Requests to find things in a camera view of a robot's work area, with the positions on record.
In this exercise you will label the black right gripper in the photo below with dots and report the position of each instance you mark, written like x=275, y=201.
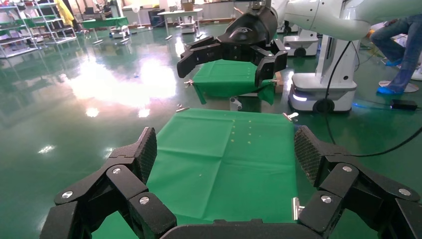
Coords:
x=250, y=29

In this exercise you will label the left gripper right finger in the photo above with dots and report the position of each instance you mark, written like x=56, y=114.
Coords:
x=356, y=198

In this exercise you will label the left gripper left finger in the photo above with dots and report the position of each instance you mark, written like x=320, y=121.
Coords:
x=118, y=184

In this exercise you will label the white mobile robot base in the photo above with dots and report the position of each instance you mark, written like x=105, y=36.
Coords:
x=323, y=87
x=301, y=41

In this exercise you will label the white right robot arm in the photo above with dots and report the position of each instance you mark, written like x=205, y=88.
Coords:
x=329, y=16

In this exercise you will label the far green cloth table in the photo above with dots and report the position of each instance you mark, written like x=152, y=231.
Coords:
x=227, y=77

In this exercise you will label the metal cloth clip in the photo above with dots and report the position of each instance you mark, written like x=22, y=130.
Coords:
x=183, y=108
x=290, y=116
x=295, y=207
x=188, y=83

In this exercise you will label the long white table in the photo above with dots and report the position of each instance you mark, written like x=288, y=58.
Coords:
x=179, y=12

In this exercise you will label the green table cloth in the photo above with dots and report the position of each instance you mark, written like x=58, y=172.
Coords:
x=214, y=171

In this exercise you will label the black power adapter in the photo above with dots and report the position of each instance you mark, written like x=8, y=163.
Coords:
x=404, y=105

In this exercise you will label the white standing fan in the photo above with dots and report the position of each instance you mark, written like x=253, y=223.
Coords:
x=136, y=8

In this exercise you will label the green covered table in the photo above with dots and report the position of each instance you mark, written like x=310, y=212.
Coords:
x=105, y=22

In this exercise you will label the person in blue jeans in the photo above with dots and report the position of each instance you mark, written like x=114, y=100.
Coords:
x=408, y=49

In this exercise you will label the yellow garment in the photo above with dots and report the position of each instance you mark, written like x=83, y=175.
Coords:
x=65, y=11

